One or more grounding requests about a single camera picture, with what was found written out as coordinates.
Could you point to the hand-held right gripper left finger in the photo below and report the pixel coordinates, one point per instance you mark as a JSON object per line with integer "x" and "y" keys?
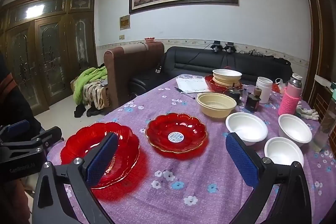
{"x": 102, "y": 158}

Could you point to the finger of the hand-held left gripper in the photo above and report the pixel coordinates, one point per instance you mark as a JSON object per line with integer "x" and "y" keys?
{"x": 50, "y": 134}
{"x": 17, "y": 127}

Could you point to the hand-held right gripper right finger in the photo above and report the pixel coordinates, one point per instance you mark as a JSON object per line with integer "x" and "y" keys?
{"x": 241, "y": 161}

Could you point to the red plate with white print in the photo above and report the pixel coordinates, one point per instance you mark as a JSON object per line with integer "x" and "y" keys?
{"x": 78, "y": 145}

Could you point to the white foam bowl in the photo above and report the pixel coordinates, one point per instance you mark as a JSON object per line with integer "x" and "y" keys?
{"x": 294, "y": 127}
{"x": 283, "y": 150}
{"x": 246, "y": 125}

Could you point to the red plate with round sticker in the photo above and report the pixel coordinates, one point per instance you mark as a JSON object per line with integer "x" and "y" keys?
{"x": 160, "y": 132}

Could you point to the stacked bowls on red plate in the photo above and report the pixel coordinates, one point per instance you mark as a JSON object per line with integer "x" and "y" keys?
{"x": 209, "y": 83}

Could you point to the dark clothes on floor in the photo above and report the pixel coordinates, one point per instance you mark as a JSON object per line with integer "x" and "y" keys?
{"x": 81, "y": 109}

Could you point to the purple floral tablecloth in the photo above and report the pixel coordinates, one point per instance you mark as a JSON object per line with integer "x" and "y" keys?
{"x": 199, "y": 182}

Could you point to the dark glass bottle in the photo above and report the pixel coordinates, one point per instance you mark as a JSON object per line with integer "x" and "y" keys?
{"x": 252, "y": 102}

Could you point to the patterned brown blanket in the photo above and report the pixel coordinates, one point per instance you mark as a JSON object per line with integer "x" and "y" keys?
{"x": 97, "y": 95}

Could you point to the cream plastic basket bowl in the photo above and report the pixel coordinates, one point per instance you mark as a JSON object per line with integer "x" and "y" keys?
{"x": 216, "y": 104}

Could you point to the green and patterned clothes pile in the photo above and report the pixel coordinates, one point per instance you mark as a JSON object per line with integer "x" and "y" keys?
{"x": 84, "y": 82}

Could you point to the black teapot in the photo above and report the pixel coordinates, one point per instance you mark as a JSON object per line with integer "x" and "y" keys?
{"x": 233, "y": 94}

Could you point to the glass jar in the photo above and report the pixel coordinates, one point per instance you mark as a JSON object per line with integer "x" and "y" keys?
{"x": 263, "y": 90}

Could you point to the pink cup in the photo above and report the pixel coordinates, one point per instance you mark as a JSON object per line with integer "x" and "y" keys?
{"x": 288, "y": 100}

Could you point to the wooden glass doors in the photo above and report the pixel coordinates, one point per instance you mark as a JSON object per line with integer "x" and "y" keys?
{"x": 47, "y": 56}

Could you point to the white gloves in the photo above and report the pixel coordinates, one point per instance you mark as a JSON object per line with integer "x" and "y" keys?
{"x": 307, "y": 113}

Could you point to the red and white plastic bag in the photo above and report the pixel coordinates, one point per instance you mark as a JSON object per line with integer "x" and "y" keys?
{"x": 278, "y": 86}

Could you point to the brown armchair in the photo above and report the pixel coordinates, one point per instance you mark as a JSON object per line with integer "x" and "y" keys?
{"x": 120, "y": 74}

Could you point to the white plastic bowl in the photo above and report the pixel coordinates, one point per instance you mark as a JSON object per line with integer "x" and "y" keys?
{"x": 227, "y": 74}

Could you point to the clear water bottle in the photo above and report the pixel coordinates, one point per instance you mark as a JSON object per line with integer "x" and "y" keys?
{"x": 324, "y": 129}

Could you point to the pen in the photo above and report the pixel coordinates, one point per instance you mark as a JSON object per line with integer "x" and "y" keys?
{"x": 183, "y": 92}

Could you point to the white papers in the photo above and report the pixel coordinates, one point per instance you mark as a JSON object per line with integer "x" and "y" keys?
{"x": 191, "y": 85}

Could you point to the wooden cabinet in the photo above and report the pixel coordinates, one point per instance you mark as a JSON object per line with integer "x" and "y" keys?
{"x": 324, "y": 100}

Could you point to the black leather sofa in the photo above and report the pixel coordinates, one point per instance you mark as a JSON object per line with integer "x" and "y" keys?
{"x": 194, "y": 60}

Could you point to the small red dish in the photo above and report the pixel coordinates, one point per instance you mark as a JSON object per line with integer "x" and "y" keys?
{"x": 149, "y": 39}

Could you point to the wall socket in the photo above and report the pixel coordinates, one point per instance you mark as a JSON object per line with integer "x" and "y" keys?
{"x": 122, "y": 37}

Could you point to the wall electrical box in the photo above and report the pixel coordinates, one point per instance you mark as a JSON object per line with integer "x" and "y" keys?
{"x": 125, "y": 22}

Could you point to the wooden door frame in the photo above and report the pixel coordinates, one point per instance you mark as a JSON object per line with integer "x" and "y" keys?
{"x": 317, "y": 29}

